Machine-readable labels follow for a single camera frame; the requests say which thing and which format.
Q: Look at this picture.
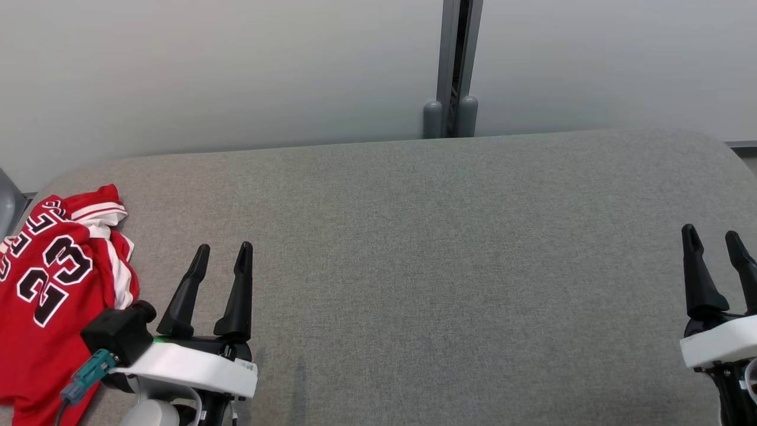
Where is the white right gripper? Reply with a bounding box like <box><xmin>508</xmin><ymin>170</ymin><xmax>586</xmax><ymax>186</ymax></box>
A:
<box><xmin>680</xmin><ymin>224</ymin><xmax>757</xmax><ymax>426</ymax></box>

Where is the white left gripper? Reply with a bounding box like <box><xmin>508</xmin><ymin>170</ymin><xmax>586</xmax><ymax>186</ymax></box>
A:
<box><xmin>109</xmin><ymin>241</ymin><xmax>258</xmax><ymax>426</ymax></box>

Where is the red number 23 basketball jersey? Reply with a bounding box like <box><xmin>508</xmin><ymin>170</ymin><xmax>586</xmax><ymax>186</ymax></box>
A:
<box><xmin>0</xmin><ymin>183</ymin><xmax>140</xmax><ymax>426</ymax></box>

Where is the teal plug left camera cable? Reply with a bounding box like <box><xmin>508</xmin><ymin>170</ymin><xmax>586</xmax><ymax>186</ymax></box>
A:
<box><xmin>55</xmin><ymin>349</ymin><xmax>119</xmax><ymax>426</ymax></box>

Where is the grey metal wall post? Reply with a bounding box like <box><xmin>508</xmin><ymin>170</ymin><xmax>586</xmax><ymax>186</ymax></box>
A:
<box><xmin>422</xmin><ymin>0</ymin><xmax>484</xmax><ymax>139</ymax></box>

